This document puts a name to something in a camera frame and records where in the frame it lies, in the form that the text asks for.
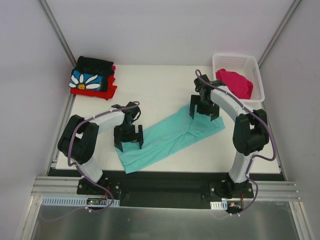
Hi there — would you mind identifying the white cable duct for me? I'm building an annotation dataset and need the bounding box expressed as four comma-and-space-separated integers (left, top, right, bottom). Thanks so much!
210, 201, 228, 211
42, 196, 120, 208

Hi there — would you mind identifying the right white cable duct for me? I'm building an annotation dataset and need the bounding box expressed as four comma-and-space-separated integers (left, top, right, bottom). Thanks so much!
210, 201, 228, 211

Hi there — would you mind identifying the right aluminium frame post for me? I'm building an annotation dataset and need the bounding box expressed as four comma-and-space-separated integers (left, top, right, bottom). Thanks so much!
258, 0, 303, 68

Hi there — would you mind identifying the teal t shirt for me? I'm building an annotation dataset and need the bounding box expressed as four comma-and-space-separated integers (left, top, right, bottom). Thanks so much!
116, 105, 225, 174

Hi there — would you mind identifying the pink folded t shirt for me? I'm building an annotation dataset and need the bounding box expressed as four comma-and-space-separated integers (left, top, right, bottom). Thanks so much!
111, 65, 116, 75

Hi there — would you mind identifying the white plastic basket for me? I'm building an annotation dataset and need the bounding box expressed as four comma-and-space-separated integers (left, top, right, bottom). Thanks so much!
212, 52, 265, 105

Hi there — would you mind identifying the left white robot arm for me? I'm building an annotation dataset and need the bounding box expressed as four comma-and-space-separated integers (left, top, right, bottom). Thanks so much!
57, 101, 144, 195

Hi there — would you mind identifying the left white cable duct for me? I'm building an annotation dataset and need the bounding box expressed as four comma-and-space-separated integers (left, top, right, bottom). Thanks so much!
42, 196, 120, 208

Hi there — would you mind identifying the red folded t shirt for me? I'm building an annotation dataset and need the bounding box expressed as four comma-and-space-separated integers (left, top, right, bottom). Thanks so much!
70, 75, 117, 100

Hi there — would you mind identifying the magenta t shirt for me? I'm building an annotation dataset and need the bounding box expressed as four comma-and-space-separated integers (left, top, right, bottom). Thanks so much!
215, 68, 254, 100

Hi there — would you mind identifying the aluminium frame post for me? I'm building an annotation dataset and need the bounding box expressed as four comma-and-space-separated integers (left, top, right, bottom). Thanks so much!
258, 0, 303, 68
37, 0, 77, 67

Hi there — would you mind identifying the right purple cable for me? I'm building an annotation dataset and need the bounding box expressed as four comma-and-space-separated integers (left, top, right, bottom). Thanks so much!
194, 69, 277, 220

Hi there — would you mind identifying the left aluminium frame post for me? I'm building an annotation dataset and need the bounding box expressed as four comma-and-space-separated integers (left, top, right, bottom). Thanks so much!
37, 0, 77, 67

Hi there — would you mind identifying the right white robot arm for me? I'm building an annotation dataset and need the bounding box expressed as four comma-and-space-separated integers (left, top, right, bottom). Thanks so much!
189, 74, 270, 199

